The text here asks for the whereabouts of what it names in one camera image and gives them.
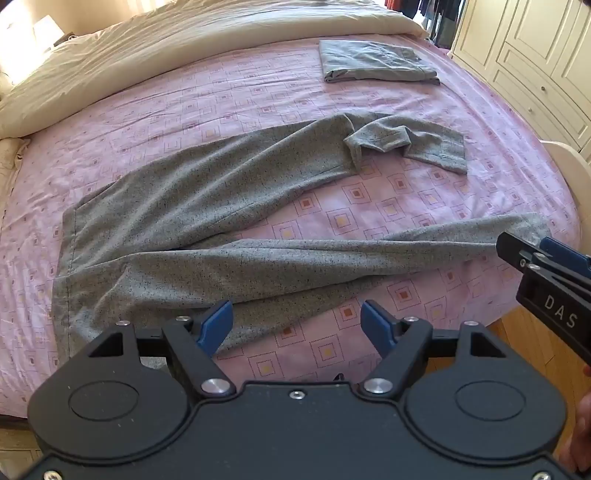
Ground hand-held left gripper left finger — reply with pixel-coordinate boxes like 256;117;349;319
88;299;237;398

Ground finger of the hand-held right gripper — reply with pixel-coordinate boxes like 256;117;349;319
496;231;591;298
538;236;591;269

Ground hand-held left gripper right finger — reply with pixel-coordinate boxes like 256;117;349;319
358;299;508;398

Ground speckled grey pants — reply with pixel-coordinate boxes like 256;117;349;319
52;112;552;370

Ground person's right hand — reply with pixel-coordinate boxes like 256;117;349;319
574;364;591;474

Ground cream wardrobe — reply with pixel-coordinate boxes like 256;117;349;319
450;0;591;162

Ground pink patterned bed sheet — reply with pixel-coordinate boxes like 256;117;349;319
0;34;583;418

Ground folded plain grey garment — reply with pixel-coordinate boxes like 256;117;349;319
318;39;441;86

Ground hanging dark clothes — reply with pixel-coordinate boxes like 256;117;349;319
383;0;465;49

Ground beige duvet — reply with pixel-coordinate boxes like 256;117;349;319
0;0;431;139

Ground white bed frame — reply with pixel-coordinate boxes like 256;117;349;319
538;137;591;206

